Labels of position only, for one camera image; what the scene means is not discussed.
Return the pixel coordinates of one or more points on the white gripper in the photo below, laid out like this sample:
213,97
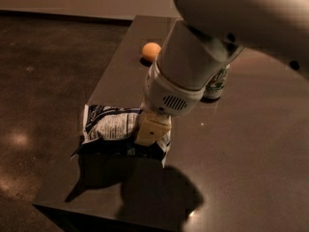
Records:
165,98

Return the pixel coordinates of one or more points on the blue chip bag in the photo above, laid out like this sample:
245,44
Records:
111,130

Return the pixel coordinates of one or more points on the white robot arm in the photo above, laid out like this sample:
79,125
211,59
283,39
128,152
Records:
207,37

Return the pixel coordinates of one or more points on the green white soda can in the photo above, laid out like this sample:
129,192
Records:
215,86

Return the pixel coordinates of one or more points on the orange fruit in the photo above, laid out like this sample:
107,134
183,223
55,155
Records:
150,51

